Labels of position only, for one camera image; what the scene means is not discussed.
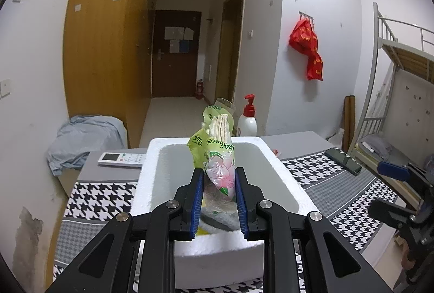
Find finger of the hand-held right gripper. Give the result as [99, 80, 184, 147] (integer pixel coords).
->
[379, 161, 434, 185]
[369, 198, 424, 229]

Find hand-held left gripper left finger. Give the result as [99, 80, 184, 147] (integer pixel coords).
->
[54, 168, 205, 293]

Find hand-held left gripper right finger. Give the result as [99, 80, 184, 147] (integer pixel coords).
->
[235, 168, 390, 293]

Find grey knit cloth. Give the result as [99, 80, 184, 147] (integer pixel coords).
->
[200, 208, 241, 231]

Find green floral tissue packet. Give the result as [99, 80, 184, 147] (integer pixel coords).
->
[186, 97, 238, 212]

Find white foam box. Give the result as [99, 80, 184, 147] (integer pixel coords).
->
[130, 135, 321, 290]

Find dark grey garment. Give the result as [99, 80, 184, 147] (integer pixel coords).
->
[361, 135, 394, 158]

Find black smartphone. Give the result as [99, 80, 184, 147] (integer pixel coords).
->
[325, 148, 363, 176]

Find grey houndstooth tablecloth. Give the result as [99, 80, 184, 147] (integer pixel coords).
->
[52, 131, 399, 293]

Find leaning wooden planks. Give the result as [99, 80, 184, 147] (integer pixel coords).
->
[343, 95, 356, 151]

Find white pump bottle red nozzle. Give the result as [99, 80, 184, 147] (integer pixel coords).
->
[236, 94, 258, 137]

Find white remote control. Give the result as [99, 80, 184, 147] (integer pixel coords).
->
[98, 151, 147, 167]

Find metal bunk bed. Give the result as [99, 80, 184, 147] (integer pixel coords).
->
[353, 2, 434, 202]

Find red plastic bag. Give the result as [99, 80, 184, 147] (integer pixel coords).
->
[306, 52, 324, 81]
[289, 19, 319, 54]

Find light grey-blue garment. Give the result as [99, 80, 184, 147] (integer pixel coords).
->
[47, 115, 127, 176]

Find dark brown entrance door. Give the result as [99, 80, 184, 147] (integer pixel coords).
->
[151, 10, 201, 98]

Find light wooden side door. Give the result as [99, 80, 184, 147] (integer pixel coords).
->
[220, 0, 245, 107]

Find wooden wardrobe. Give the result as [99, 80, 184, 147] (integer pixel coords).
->
[63, 0, 158, 151]

